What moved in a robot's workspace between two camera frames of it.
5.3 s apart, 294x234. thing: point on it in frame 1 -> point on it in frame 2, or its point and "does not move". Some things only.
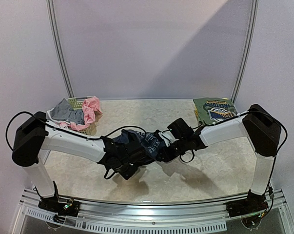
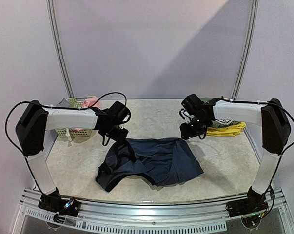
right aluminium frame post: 248,51 does not move
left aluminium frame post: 66,74 does not move
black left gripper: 127,175 -> 120,138
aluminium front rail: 194,216 does not move
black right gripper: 167,154 -> 188,131
